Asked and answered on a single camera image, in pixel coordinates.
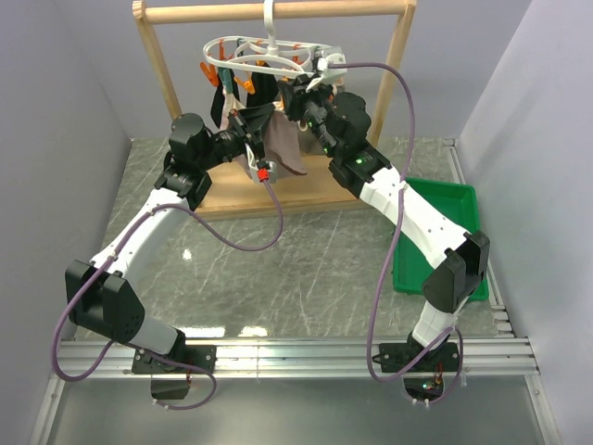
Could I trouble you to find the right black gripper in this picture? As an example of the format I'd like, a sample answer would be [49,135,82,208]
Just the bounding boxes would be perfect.
[276,77,339,160]

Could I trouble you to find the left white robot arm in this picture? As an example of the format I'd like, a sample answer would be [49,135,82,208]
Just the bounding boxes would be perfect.
[66,104,274,373]

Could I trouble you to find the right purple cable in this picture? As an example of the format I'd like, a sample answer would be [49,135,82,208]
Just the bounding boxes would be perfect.
[335,61,464,405]

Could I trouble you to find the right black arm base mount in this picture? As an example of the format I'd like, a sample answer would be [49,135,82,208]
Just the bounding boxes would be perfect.
[372,342,462,374]

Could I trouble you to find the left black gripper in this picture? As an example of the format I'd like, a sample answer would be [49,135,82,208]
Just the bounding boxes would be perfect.
[198,104,276,172]

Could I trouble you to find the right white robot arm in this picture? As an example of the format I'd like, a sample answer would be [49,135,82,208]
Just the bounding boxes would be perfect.
[278,76,490,371]

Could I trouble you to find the wooden hanging rack frame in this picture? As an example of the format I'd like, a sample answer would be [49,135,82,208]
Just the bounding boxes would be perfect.
[132,1,416,219]

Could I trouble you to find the black underwear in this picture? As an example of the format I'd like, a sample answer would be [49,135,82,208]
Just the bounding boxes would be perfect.
[210,68,279,129]

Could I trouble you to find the white plastic clip hanger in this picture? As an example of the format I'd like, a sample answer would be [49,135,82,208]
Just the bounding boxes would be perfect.
[202,1,334,91]

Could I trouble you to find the green plastic bin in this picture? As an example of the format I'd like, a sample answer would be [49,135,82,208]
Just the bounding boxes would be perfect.
[392,178,481,295]

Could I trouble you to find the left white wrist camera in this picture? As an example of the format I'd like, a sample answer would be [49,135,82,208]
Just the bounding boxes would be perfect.
[246,145,278,184]

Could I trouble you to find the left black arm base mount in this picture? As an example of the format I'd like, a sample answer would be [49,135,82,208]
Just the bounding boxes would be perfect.
[132,345,217,375]

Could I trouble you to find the aluminium rail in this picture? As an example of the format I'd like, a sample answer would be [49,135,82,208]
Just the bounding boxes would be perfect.
[57,337,540,379]

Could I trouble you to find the grey underwear white trim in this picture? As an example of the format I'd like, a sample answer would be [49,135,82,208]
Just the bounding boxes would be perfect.
[297,93,341,158]

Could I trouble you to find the pink beige underwear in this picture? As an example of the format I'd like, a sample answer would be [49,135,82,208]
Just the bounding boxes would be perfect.
[211,84,307,179]

